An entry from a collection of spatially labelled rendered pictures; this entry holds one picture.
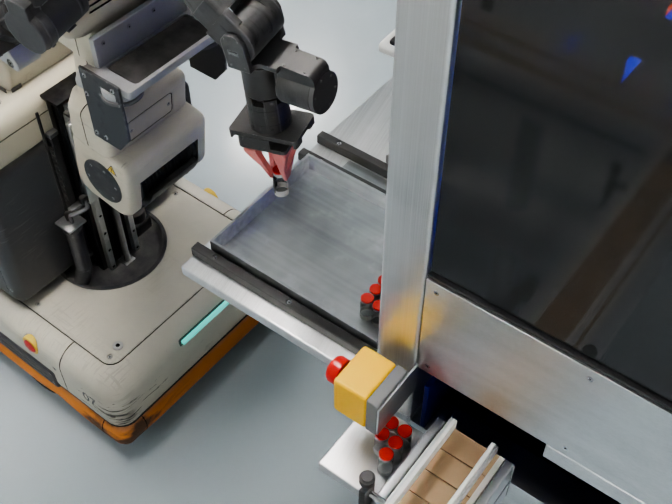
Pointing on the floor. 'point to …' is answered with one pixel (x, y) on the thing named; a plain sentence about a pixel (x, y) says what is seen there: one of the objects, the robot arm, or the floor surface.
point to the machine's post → (415, 175)
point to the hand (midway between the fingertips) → (279, 172)
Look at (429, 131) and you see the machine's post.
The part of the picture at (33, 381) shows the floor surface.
